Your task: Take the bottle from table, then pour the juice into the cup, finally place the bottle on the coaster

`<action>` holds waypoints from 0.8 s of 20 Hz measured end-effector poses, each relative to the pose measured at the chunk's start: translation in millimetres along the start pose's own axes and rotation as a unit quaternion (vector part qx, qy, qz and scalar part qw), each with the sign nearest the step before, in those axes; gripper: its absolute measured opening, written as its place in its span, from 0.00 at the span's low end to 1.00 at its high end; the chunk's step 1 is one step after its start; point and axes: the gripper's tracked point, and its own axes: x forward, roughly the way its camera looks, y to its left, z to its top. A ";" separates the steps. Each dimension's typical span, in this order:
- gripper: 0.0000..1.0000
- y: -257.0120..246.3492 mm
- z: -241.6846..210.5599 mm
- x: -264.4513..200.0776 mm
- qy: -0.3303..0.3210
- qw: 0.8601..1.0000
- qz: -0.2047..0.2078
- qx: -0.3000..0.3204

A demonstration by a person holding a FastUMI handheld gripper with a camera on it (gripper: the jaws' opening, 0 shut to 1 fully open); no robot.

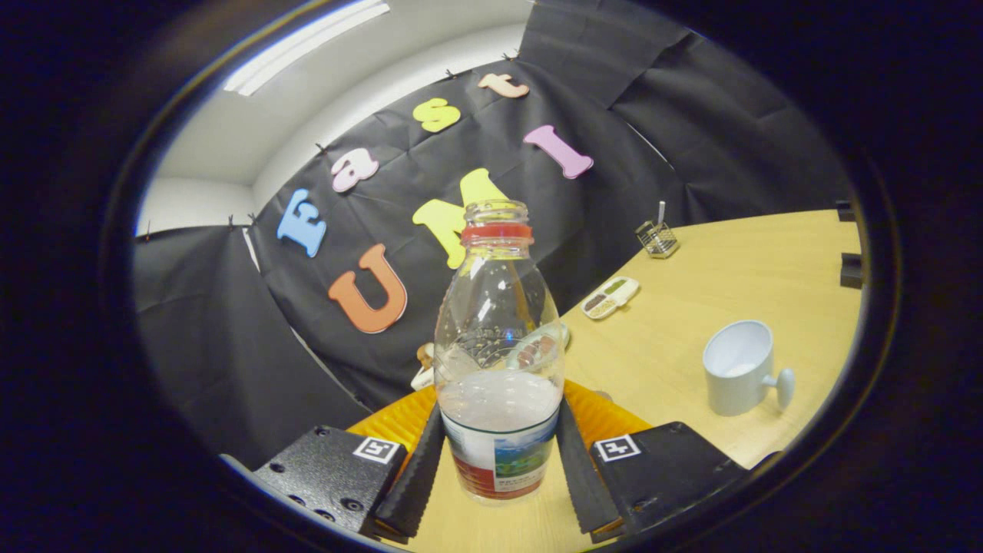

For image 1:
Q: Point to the long ceiling light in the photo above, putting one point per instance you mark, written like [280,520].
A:
[307,42]

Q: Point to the white toaster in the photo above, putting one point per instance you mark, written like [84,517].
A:
[422,379]

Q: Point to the clear juice bottle red label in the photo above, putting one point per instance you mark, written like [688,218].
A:
[499,407]

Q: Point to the black table clamp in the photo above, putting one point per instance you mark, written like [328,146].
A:
[851,271]
[845,210]

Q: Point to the wooden table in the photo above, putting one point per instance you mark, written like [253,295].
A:
[737,261]

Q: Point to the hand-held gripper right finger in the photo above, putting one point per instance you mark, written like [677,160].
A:
[584,484]

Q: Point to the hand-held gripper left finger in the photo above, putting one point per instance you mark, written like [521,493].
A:
[415,484]

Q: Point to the toasted bread slice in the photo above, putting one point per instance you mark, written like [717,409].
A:
[425,355]

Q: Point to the white divided dish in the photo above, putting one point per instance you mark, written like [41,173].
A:
[610,298]

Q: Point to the pale blue cup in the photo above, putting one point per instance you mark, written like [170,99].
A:
[729,392]

